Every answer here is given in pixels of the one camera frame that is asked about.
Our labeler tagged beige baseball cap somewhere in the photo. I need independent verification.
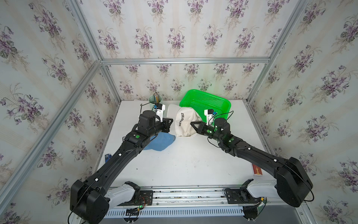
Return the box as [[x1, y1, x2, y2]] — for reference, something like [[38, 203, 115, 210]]
[[167, 104, 202, 137]]

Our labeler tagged red patterned card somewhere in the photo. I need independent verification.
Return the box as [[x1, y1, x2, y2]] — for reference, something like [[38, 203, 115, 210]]
[[252, 164, 263, 176]]

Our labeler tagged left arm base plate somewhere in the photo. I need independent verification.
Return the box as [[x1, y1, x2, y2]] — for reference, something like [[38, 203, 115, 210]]
[[120, 190, 154, 206]]

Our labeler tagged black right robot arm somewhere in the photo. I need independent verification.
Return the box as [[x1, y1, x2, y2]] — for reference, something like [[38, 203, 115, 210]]
[[190, 118, 313, 208]]

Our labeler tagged bundle of coloured pencils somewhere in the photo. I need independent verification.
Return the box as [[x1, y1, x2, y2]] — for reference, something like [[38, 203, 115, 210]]
[[154, 92, 161, 104]]

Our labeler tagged green plastic basket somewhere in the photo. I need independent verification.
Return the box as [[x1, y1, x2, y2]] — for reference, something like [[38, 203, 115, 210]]
[[180, 89, 231, 121]]

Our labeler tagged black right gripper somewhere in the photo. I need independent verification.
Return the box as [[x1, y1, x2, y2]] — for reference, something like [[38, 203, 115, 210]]
[[189, 121, 223, 144]]

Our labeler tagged light blue baseball cap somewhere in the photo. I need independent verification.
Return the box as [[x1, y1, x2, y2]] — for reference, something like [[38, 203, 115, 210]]
[[144, 132, 176, 152]]

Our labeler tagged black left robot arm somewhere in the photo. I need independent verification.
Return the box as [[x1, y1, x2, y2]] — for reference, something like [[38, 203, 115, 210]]
[[70, 110, 173, 224]]

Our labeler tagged mint green pencil cup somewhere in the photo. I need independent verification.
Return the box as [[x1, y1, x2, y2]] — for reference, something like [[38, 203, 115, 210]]
[[148, 95, 162, 104]]

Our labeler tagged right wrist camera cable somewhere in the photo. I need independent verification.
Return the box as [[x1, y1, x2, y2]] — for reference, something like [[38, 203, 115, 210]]
[[213, 110, 234, 121]]

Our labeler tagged blue stapler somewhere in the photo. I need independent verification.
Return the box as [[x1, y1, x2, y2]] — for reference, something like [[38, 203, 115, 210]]
[[104, 154, 112, 163]]

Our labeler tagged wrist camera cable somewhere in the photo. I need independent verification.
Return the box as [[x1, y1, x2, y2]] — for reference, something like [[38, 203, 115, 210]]
[[139, 102, 155, 113], [213, 110, 234, 121]]

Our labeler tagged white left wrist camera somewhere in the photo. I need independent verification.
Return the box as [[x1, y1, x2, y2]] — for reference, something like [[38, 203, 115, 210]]
[[154, 103, 165, 122]]

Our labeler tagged aluminium mounting rail frame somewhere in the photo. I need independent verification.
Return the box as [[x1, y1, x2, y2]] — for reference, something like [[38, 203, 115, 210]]
[[65, 184, 317, 224]]

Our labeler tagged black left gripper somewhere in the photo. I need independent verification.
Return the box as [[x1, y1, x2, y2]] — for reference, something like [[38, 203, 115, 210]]
[[146, 118, 174, 138]]

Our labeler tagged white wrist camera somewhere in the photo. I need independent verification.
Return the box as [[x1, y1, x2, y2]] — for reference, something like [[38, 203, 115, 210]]
[[154, 103, 165, 122], [204, 109, 217, 126]]

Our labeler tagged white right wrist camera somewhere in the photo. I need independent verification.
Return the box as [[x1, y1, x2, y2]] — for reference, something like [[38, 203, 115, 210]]
[[204, 109, 217, 126]]

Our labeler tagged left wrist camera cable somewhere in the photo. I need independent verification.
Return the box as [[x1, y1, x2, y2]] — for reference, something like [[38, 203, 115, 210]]
[[139, 102, 155, 113]]

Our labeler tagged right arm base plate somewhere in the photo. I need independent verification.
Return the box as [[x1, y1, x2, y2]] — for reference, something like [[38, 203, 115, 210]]
[[224, 188, 261, 204]]

